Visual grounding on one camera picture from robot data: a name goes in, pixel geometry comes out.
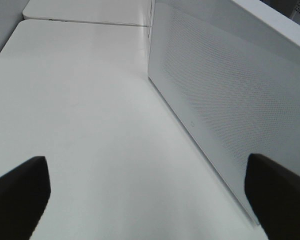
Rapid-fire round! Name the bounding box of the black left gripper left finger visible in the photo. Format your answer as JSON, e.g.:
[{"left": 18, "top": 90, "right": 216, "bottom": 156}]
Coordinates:
[{"left": 0, "top": 156, "right": 51, "bottom": 240}]

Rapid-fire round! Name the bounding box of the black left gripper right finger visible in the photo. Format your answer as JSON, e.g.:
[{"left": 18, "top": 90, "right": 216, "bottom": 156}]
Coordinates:
[{"left": 244, "top": 153, "right": 300, "bottom": 240}]

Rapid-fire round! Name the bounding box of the white microwave door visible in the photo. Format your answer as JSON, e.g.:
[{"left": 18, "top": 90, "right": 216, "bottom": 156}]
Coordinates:
[{"left": 148, "top": 0, "right": 300, "bottom": 220}]

